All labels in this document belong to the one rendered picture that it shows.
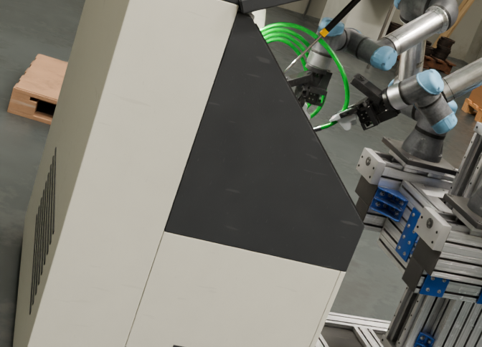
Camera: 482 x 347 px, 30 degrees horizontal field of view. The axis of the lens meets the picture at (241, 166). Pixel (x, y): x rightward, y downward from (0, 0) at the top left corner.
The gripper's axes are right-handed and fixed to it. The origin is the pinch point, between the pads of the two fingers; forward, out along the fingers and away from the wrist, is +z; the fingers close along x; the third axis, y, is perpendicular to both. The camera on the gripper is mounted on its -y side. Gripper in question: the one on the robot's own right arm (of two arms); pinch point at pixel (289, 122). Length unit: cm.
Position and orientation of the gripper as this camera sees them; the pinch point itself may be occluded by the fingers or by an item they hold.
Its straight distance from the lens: 289.8
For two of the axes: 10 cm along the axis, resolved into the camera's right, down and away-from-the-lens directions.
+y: 9.3, 2.3, 2.8
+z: -3.2, 8.9, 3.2
